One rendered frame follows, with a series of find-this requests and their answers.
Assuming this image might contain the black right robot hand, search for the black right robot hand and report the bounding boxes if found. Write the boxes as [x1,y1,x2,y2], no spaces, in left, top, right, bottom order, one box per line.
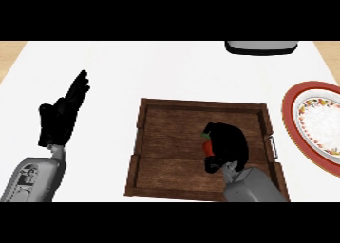
[202,121,249,175]

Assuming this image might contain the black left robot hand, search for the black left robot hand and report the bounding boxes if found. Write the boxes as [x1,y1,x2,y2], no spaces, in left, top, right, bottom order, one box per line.
[37,69,91,148]

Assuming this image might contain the brown wooden tray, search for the brown wooden tray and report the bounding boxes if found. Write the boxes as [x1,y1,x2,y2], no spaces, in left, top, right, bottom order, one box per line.
[124,97,290,203]

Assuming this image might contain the white floral plate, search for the white floral plate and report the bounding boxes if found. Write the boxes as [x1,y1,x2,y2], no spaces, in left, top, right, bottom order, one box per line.
[292,88,340,168]

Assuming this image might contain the red round placemat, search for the red round placemat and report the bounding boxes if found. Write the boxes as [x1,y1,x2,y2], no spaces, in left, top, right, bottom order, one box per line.
[280,81,340,181]

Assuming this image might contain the grey and black appliance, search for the grey and black appliance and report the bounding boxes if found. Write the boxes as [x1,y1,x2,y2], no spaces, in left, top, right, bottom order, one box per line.
[223,41,298,57]

